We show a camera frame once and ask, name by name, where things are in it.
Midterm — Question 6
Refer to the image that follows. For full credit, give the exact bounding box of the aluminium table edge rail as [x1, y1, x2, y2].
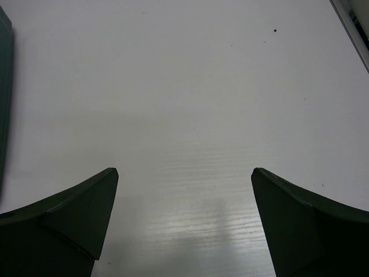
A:
[330, 0, 368, 72]

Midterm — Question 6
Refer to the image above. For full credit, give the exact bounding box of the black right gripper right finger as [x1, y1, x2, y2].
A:
[251, 168, 368, 276]

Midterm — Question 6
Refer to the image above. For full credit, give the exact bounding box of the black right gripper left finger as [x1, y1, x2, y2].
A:
[1, 167, 119, 276]

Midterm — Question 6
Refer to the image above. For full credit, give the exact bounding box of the dark green plastic bin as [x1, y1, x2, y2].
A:
[0, 8, 14, 198]

